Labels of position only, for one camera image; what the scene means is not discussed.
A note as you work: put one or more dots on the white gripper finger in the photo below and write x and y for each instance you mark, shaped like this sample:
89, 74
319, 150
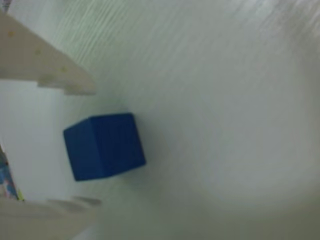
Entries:
42, 220
32, 60

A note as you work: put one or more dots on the small blue cube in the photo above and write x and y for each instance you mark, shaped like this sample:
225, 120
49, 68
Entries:
105, 147

